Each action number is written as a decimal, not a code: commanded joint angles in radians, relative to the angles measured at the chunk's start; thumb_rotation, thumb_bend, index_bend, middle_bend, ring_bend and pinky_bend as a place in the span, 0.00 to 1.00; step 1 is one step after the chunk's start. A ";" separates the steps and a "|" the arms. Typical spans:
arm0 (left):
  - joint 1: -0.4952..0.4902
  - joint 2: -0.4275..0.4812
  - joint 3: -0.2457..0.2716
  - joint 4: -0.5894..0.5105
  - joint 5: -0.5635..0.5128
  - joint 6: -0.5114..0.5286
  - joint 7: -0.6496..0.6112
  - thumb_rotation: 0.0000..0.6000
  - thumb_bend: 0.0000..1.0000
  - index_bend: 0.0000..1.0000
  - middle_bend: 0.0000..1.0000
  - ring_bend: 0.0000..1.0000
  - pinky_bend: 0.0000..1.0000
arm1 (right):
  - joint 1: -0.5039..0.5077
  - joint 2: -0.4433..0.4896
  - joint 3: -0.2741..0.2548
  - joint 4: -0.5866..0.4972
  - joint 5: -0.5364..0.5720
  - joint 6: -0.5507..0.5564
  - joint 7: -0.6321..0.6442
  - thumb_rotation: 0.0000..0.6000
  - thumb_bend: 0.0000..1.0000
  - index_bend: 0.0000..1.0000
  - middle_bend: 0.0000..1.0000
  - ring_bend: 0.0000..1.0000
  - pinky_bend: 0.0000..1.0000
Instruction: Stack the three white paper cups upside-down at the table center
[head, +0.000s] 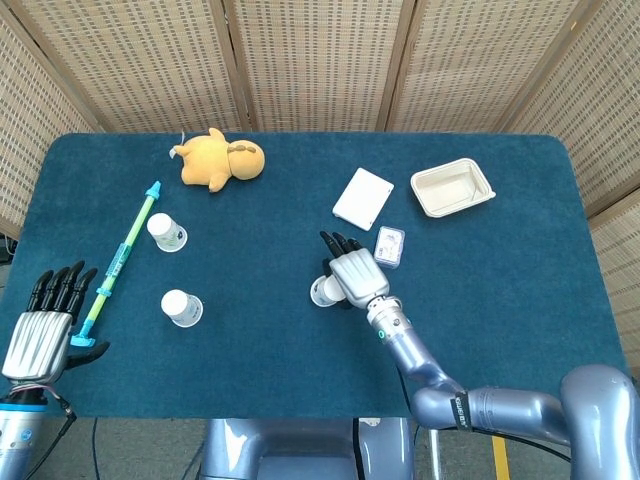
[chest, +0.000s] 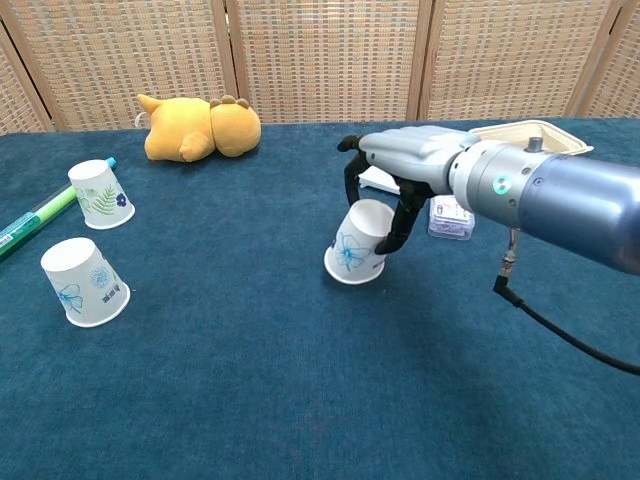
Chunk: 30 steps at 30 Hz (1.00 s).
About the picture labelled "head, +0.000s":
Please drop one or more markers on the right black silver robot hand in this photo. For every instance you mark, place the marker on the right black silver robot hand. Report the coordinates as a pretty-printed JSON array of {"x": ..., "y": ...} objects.
[{"x": 357, "y": 272}]

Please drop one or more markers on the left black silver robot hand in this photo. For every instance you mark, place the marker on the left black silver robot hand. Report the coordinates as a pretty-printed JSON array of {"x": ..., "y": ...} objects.
[{"x": 35, "y": 342}]

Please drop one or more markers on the white paper cup blue flower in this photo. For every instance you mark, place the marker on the white paper cup blue flower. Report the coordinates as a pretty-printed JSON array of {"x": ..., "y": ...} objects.
[
  {"x": 322, "y": 291},
  {"x": 180, "y": 307}
]

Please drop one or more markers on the white paper cup fern print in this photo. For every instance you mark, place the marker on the white paper cup fern print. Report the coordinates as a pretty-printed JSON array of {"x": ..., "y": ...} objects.
[{"x": 165, "y": 230}]

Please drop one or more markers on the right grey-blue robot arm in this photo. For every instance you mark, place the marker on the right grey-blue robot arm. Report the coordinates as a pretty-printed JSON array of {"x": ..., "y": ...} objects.
[{"x": 500, "y": 410}]

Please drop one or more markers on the small clear plastic box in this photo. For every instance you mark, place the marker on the small clear plastic box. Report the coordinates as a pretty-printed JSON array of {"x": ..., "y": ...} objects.
[{"x": 388, "y": 247}]

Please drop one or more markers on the white flat plastic box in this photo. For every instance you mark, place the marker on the white flat plastic box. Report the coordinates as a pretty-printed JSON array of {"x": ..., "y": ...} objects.
[{"x": 362, "y": 199}]

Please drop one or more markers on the green cyan water squirter toy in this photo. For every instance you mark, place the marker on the green cyan water squirter toy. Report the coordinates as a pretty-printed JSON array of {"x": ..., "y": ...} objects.
[{"x": 122, "y": 252}]

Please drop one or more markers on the beige disposable food tray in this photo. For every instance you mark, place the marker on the beige disposable food tray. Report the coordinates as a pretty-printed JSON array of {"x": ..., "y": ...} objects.
[{"x": 450, "y": 187}]

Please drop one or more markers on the yellow plush toy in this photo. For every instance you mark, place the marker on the yellow plush toy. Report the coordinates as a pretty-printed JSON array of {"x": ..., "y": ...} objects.
[{"x": 210, "y": 160}]

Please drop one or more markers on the grey-blue robot torso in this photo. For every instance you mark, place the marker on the grey-blue robot torso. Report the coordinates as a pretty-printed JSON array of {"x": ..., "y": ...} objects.
[{"x": 300, "y": 450}]

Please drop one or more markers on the metal table leg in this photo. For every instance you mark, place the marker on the metal table leg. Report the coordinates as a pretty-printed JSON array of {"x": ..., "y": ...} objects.
[{"x": 435, "y": 455}]

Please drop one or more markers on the woven bamboo folding screen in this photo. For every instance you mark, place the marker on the woven bamboo folding screen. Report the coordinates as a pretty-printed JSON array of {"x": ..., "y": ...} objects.
[{"x": 320, "y": 60}]

